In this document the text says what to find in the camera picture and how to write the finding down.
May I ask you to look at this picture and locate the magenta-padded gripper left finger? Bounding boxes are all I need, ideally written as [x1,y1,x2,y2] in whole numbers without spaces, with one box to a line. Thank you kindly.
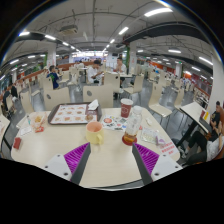
[43,142,92,185]

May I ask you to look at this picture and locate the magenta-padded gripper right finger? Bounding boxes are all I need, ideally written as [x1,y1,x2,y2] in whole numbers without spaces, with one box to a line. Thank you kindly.
[131,142,183,185]

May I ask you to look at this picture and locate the clear plastic drink bottle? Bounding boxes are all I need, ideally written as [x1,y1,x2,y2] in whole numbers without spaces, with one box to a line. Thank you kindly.
[122,105,144,145]

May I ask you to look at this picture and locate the clear plastic sleeve leaflet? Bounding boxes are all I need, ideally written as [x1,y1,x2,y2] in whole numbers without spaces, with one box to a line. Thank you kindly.
[139,127,160,145]

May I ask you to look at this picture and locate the white card with red print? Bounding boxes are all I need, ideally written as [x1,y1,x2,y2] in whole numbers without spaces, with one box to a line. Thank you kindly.
[159,141,180,157]

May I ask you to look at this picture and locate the flat round red coaster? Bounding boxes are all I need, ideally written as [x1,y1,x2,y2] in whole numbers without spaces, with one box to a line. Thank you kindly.
[121,134,138,147]

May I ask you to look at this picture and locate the pale yellow mug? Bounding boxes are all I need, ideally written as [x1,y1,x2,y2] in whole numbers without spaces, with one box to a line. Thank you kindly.
[85,120,105,145]

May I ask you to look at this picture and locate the dark tray with menu liner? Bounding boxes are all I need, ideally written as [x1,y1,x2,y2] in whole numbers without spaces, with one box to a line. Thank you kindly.
[47,102,103,126]

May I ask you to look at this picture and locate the colourful sticker leaflet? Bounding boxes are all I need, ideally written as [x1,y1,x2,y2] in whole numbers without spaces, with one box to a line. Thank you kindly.
[100,114,128,132]

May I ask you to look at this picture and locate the red paper cup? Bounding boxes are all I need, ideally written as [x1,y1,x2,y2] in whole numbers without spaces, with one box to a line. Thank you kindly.
[120,98,134,119]

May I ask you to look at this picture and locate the crumpled white napkin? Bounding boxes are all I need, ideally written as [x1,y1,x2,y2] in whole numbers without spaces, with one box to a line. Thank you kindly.
[87,99,100,111]

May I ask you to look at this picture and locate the white printed card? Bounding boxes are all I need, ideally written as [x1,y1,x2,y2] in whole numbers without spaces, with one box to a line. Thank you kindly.
[19,125,33,137]

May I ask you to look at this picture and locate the small red box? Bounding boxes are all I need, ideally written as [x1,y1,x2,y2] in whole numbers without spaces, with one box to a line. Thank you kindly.
[12,136,23,150]

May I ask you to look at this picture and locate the beige chair with round hole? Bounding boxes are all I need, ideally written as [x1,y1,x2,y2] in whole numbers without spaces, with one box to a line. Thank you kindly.
[43,86,71,111]
[82,84,115,109]

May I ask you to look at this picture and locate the group of beige chairs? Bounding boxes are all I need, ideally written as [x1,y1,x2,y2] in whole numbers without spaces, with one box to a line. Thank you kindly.
[18,68,201,118]

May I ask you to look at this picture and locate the person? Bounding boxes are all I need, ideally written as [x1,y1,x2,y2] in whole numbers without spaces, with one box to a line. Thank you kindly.
[1,89,11,112]
[9,83,20,100]
[87,59,105,85]
[114,57,129,75]
[208,100,224,136]
[181,123,224,167]
[46,65,61,90]

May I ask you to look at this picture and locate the white dining table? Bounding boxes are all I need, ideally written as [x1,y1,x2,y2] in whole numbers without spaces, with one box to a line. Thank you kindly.
[0,114,12,149]
[179,101,215,148]

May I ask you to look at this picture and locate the ceiling air conditioner unit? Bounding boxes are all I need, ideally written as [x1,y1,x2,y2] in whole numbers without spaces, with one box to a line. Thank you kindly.
[59,24,79,37]

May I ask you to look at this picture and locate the group of ceiling lights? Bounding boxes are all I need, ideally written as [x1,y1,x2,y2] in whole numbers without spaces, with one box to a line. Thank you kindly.
[8,7,214,76]

